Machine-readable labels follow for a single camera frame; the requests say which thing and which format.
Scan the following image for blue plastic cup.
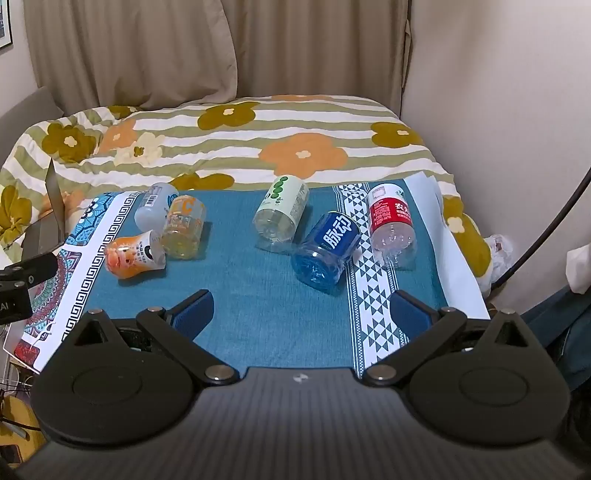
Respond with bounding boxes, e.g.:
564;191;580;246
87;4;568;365
291;211;361;292

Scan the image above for orange cartoon label cup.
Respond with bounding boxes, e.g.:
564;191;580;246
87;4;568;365
104;230;166;280

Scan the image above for red label clear cup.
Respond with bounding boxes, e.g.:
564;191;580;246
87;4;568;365
367;183;416;269

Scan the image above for orange label yellow cup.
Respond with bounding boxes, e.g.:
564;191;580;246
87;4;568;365
160;195;206;259

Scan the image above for white grey label cup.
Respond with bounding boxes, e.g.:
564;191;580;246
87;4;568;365
134;182;179;233

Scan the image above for green label clear cup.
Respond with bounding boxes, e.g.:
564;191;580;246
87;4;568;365
252;175;310;254

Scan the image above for grey laptop lid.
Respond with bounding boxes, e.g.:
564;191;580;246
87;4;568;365
21;161;66;260

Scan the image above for blue patterned table cloth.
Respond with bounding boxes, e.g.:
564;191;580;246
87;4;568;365
4;173;488;371

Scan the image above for white crumpled tissue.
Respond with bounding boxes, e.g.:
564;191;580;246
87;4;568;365
485;234;515;283

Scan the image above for grey headboard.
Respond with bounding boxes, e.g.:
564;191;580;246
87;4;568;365
0;87;64;165

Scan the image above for floral striped bed quilt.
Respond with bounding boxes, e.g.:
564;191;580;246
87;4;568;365
1;95;493;290

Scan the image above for beige curtain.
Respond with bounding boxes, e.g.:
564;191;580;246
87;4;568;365
23;1;411;113

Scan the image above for black cable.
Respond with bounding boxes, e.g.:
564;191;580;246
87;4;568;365
490;166;591;292

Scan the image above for framed wall picture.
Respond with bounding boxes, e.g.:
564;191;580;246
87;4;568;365
0;0;12;49

